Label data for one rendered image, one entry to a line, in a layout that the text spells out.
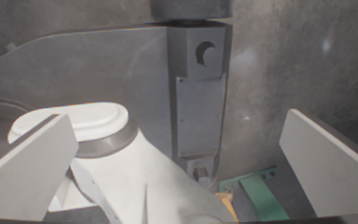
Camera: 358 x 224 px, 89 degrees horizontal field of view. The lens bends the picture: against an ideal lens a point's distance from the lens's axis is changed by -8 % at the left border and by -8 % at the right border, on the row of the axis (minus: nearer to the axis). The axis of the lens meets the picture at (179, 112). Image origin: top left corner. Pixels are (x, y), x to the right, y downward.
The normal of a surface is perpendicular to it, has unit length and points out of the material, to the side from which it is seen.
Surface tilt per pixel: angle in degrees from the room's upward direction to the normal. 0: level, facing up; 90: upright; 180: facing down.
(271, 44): 0
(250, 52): 0
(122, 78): 0
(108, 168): 90
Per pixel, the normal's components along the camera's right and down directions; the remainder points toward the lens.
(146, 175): -0.02, -0.87
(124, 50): 0.20, 0.48
